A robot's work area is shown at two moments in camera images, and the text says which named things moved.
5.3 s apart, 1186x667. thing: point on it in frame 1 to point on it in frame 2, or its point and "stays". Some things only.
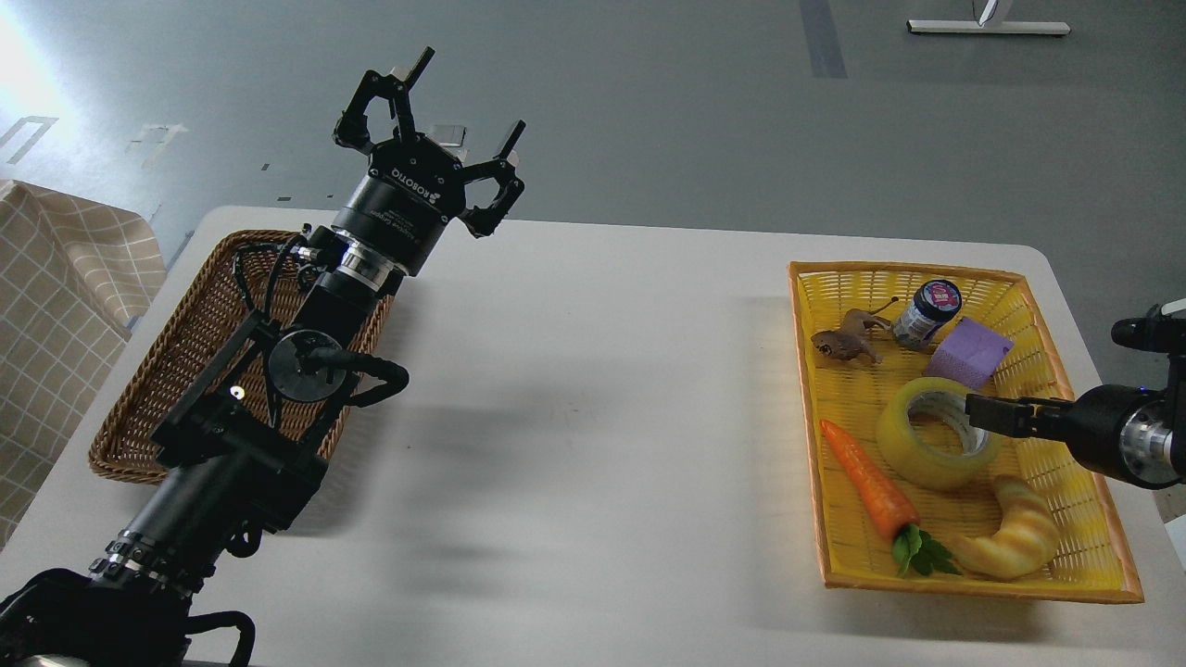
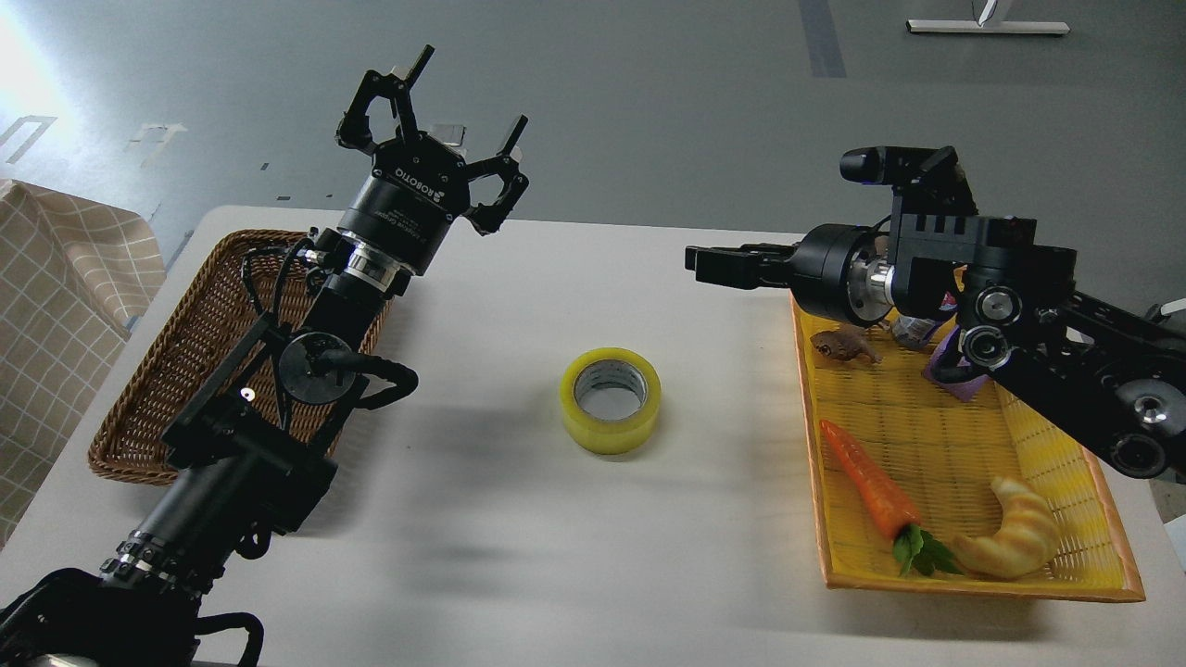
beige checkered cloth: x=77 y=270 stays
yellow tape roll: x=943 y=399 to x=610 y=400
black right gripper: x=1091 y=423 to x=816 y=266
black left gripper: x=414 y=188 stays
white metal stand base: x=993 y=27 stays
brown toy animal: x=851 y=340 stays
